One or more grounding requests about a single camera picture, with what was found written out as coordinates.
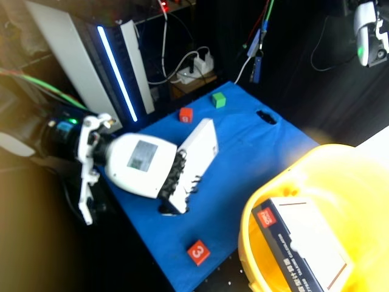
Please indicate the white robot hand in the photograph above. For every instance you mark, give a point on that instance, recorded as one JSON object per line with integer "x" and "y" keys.
{"x": 136, "y": 164}

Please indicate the white rectangular box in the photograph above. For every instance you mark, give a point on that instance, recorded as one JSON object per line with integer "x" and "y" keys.
{"x": 203, "y": 143}

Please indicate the dark blue product box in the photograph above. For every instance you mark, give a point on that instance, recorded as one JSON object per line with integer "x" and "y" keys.
{"x": 307, "y": 237}

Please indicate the white power strip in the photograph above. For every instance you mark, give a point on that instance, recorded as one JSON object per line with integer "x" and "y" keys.
{"x": 200, "y": 65}

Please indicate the yellow plastic bucket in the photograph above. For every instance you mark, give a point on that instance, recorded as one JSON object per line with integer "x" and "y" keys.
{"x": 358, "y": 170}

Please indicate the red cube block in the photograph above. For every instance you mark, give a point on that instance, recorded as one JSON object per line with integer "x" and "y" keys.
{"x": 186, "y": 115}

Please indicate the green cube block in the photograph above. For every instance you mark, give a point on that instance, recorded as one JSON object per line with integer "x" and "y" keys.
{"x": 218, "y": 100}

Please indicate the blue cloth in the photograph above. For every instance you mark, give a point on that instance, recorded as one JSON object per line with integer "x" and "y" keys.
{"x": 243, "y": 152}

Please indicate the red block with number three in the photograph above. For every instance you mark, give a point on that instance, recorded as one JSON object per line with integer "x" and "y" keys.
{"x": 198, "y": 252}

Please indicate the white computer tower blue light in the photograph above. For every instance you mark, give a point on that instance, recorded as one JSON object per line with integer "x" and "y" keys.
{"x": 60, "y": 45}

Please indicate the blue usb stick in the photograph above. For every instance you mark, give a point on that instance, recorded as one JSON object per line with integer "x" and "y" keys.
{"x": 256, "y": 70}

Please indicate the blue adapter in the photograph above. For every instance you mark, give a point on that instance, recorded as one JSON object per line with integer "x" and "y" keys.
{"x": 254, "y": 44}

